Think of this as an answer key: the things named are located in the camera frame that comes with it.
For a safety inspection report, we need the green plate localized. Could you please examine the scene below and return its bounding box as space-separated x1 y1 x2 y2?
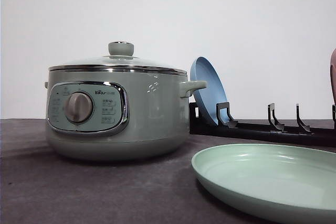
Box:
191 143 336 224

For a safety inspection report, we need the glass steamer lid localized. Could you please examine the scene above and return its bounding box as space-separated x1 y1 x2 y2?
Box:
49 41 187 74

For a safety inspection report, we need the pink plate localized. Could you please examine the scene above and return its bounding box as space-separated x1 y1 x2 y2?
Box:
330 48 336 104

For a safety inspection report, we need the green electric steamer pot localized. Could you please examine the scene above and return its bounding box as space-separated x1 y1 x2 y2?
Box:
44 64 207 161

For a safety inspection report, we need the blue plate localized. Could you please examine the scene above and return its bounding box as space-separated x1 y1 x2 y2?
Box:
190 56 228 125

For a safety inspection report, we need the black plate rack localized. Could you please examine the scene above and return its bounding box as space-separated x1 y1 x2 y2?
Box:
190 102 336 148

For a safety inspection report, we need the grey table mat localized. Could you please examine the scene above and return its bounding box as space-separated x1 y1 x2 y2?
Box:
0 119 336 224

